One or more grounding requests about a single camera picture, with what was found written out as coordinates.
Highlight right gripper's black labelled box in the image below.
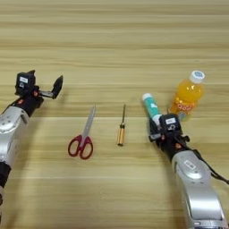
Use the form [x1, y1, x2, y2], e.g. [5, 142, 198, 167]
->
[158, 114, 182, 138]

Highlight amber-handled screwdriver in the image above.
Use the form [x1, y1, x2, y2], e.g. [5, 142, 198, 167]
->
[116, 103, 127, 147]

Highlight right arm's black cable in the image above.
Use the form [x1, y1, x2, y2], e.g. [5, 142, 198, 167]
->
[174, 135, 229, 184]

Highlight left gripper's black labelled box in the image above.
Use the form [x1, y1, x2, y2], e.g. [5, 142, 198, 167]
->
[15, 71, 37, 97]

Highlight white teal glue stick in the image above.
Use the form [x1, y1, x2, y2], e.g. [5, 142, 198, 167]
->
[141, 92, 164, 126]

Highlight orange juice bottle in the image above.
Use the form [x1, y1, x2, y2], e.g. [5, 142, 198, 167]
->
[168, 70, 206, 122]

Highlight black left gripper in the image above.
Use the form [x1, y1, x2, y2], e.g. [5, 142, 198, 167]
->
[13, 70, 64, 117]

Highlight gripper's black labelled box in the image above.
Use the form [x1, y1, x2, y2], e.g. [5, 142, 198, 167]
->
[158, 114, 182, 138]
[15, 71, 37, 97]

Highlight red-handled scissors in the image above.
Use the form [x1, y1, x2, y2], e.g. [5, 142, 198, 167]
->
[67, 104, 97, 160]

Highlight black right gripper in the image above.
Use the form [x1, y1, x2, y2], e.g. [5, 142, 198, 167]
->
[148, 117, 191, 162]

